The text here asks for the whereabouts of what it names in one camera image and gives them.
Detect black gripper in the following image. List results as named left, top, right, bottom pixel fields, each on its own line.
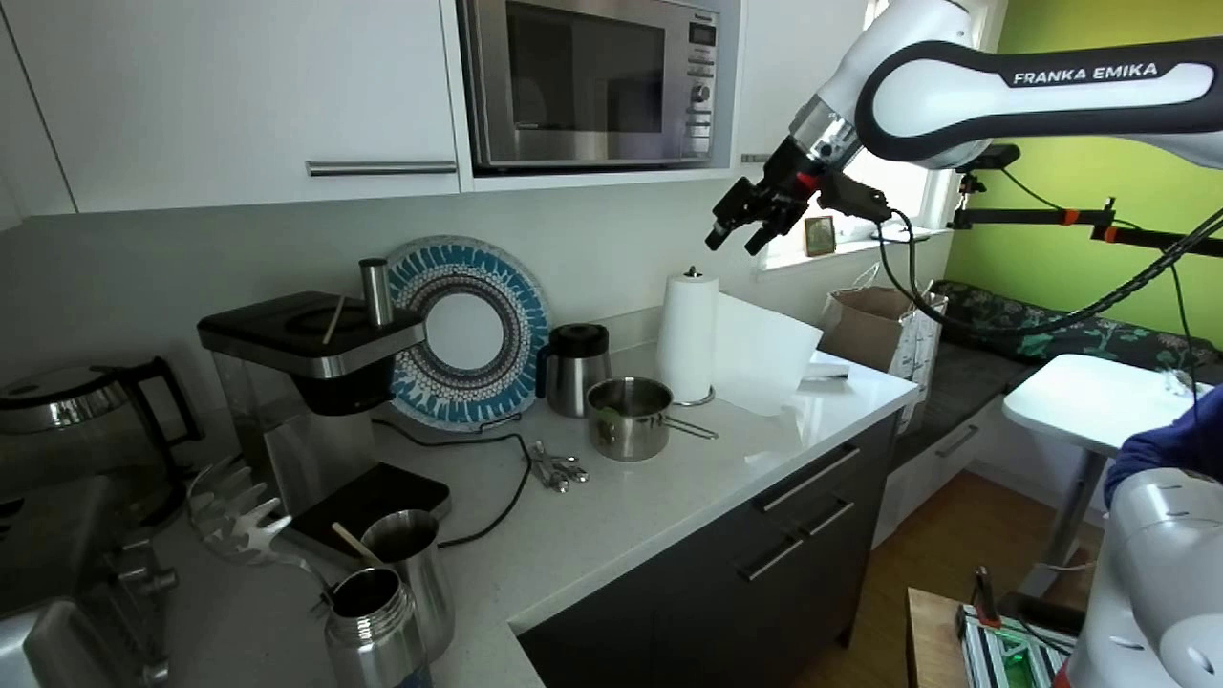
left=703, top=133, right=835, bottom=262

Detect white paper towel roll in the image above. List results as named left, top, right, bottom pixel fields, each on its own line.
left=654, top=270, right=830, bottom=423

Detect blue sleeved forearm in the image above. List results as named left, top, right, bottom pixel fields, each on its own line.
left=1101, top=386, right=1223, bottom=509

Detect cardboard box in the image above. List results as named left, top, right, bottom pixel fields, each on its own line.
left=820, top=284, right=942, bottom=386

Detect white upper cabinet door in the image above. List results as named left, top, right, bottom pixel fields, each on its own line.
left=739, top=0, right=873, bottom=174
left=0, top=0, right=467, bottom=217

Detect window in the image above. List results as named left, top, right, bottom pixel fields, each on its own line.
left=756, top=118, right=967, bottom=270

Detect stainless steel microwave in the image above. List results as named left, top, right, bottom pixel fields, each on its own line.
left=457, top=0, right=747, bottom=180

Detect steel carafe black lid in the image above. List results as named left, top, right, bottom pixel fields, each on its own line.
left=539, top=320, right=615, bottom=422

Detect stainless steel pot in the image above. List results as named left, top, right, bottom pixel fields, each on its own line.
left=587, top=375, right=723, bottom=468

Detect dark drawer front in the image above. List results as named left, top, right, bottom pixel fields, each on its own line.
left=522, top=488, right=895, bottom=688
left=514, top=411, right=908, bottom=646

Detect white low cabinet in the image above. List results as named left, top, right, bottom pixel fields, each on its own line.
left=873, top=393, right=1026, bottom=551

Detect metal keys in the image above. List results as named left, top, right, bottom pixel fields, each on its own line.
left=524, top=436, right=594, bottom=496

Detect patterned bench cushion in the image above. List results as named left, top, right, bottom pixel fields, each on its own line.
left=931, top=281, right=1223, bottom=386

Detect blue white decorative plate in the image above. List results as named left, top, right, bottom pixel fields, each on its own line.
left=375, top=236, right=556, bottom=434

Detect white side table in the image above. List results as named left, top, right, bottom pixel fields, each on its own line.
left=1003, top=352, right=1216, bottom=603

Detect steel black coffee maker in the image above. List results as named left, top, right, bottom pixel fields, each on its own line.
left=194, top=255, right=457, bottom=551

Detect stainless steel cup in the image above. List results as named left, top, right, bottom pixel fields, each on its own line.
left=360, top=509, right=460, bottom=667

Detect white plastic box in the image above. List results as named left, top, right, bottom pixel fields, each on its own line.
left=953, top=597, right=1085, bottom=688

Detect blue steel bottle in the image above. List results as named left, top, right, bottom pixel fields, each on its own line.
left=319, top=562, right=426, bottom=688

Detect dish brush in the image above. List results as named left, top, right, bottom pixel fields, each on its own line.
left=185, top=455, right=388, bottom=572

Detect small picture frame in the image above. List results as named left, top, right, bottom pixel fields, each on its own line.
left=804, top=211, right=840, bottom=262

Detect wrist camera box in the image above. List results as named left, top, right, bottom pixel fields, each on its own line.
left=820, top=170, right=895, bottom=230

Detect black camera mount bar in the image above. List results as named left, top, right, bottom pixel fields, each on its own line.
left=948, top=142, right=1223, bottom=262

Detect black coffee maker cable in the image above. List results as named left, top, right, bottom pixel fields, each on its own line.
left=375, top=412, right=539, bottom=553

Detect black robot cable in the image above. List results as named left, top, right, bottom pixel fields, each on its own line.
left=873, top=205, right=1223, bottom=339

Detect glass kettle black handle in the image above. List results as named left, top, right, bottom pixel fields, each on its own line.
left=0, top=356, right=208, bottom=514

